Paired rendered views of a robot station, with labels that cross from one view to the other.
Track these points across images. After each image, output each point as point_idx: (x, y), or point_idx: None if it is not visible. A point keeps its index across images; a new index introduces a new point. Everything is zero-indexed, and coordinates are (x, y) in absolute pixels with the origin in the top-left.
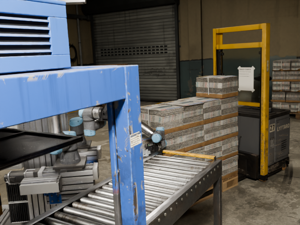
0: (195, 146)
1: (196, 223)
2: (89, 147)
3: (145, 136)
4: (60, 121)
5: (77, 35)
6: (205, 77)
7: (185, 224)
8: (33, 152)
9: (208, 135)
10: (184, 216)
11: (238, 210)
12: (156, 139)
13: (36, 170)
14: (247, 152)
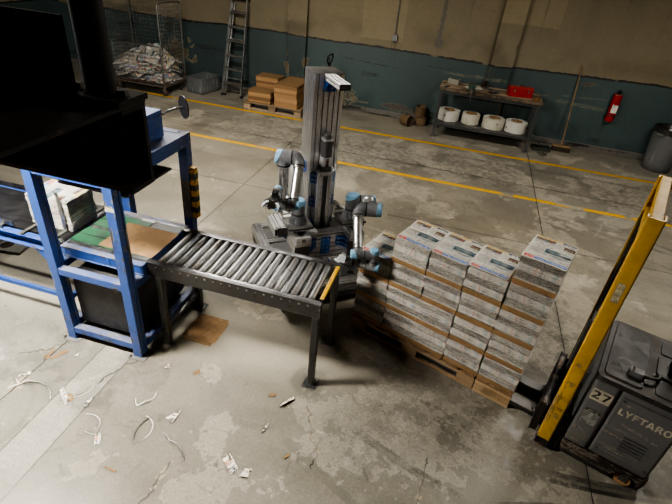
0: (438, 304)
1: (375, 365)
2: (344, 224)
3: (385, 250)
4: (282, 187)
5: None
6: (540, 241)
7: (371, 356)
8: (99, 190)
9: (466, 308)
10: (387, 353)
11: (422, 404)
12: (350, 255)
13: (288, 213)
14: (548, 389)
